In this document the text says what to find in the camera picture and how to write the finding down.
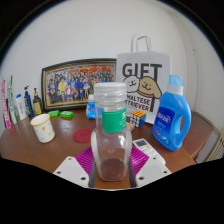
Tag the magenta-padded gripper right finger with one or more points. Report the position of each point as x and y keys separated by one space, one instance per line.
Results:
x=150 y=170

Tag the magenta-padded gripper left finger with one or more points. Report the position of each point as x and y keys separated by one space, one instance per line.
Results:
x=72 y=170

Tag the clear green-labelled plastic bottle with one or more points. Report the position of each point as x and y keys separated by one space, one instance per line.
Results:
x=111 y=143

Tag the white remote control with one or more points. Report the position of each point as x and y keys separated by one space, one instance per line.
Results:
x=146 y=149

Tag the flat round red coaster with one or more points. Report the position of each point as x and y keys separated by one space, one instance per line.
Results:
x=82 y=136

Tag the floral pouch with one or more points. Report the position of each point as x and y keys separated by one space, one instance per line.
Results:
x=130 y=126

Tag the white cup with yellow rim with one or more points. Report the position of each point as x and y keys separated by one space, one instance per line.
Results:
x=43 y=128

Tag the blue detergent bottle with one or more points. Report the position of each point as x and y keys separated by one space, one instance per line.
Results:
x=170 y=123

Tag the puzzle cube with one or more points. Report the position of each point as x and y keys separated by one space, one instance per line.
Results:
x=137 y=118

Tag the green soap packet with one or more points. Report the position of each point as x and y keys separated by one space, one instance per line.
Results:
x=54 y=113
x=66 y=114

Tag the blue tissue pack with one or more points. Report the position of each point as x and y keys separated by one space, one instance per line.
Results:
x=90 y=108

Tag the white radiator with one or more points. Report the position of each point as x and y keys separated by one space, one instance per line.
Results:
x=216 y=146

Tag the amber pump bottle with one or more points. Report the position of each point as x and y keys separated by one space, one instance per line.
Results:
x=37 y=106

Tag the dark blue pump bottle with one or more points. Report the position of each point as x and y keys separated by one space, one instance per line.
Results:
x=29 y=105

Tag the white lotion bottle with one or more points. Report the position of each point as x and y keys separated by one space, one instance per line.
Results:
x=21 y=108

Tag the framed group photo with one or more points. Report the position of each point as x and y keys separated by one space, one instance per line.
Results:
x=73 y=85

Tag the pink tall box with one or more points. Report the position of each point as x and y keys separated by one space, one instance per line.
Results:
x=5 y=106

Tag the white paper gift bag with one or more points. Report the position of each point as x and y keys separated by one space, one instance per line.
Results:
x=143 y=66

